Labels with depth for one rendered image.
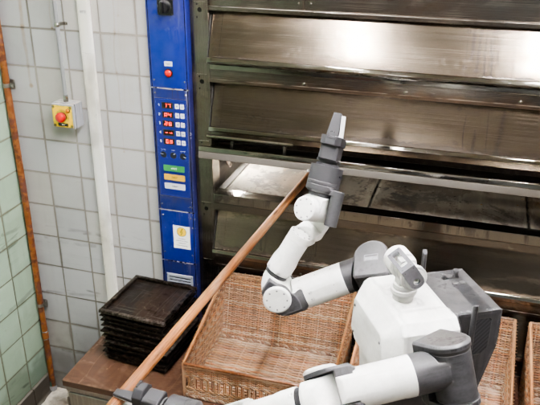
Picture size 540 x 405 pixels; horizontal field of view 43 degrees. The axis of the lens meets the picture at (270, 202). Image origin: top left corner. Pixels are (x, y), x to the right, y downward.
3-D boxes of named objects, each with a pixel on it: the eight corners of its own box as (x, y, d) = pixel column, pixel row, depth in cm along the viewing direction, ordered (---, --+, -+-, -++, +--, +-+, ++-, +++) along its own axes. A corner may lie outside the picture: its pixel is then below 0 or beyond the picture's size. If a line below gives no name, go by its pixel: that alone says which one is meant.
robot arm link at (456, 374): (410, 398, 153) (468, 384, 154) (423, 415, 144) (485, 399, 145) (401, 349, 151) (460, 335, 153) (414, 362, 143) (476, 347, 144)
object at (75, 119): (63, 122, 281) (59, 98, 277) (84, 124, 279) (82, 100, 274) (52, 127, 275) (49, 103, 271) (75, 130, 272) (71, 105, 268)
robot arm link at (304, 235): (325, 194, 189) (300, 234, 193) (308, 191, 182) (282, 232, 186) (342, 208, 186) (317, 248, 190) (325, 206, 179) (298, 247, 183)
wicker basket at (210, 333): (224, 325, 295) (223, 268, 284) (354, 347, 281) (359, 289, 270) (180, 397, 253) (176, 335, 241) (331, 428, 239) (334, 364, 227)
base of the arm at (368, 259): (357, 280, 198) (394, 263, 196) (372, 315, 189) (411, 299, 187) (342, 251, 187) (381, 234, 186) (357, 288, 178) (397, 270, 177)
